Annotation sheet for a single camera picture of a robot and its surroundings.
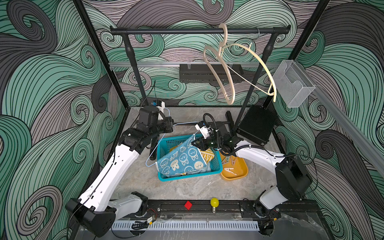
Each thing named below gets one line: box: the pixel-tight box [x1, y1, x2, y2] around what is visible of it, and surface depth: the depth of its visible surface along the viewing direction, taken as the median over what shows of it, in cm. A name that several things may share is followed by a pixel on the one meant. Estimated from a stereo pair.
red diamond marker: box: [184, 200, 193, 211], surface depth 75 cm
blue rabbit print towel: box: [155, 134, 211, 178], surface depth 79 cm
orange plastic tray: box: [221, 155, 249, 180], surface depth 87 cm
